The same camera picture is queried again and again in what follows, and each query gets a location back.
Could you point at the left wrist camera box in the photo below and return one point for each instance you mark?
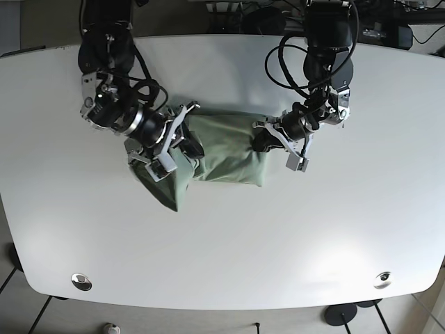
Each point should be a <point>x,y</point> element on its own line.
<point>297,163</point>

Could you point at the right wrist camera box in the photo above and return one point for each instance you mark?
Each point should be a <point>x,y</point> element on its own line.
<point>159,169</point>

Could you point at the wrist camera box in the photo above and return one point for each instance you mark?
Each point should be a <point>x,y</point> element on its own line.
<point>297,163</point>
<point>159,169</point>

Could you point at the left table grommet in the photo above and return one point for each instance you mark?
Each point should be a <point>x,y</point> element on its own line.
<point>81,282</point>

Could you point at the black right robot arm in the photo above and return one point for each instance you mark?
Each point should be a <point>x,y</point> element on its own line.
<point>119,94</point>

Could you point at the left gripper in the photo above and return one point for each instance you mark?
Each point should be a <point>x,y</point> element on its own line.
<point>291,133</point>

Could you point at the right table grommet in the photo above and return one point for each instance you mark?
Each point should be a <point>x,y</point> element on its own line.
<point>383,280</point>

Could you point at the grey sneaker shoe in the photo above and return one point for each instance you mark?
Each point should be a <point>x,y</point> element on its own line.
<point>111,329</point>

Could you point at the black round stand base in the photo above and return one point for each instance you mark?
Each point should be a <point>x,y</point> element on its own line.
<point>340,314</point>

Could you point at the table grommet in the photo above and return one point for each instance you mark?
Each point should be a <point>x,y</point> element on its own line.
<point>81,282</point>
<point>383,280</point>

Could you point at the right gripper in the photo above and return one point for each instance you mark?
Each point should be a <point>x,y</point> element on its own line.
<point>158,132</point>

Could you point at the light green T-shirt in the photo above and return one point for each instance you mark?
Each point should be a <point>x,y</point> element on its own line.
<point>226,139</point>

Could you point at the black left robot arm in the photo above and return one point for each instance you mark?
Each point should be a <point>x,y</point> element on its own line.
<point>330,29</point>

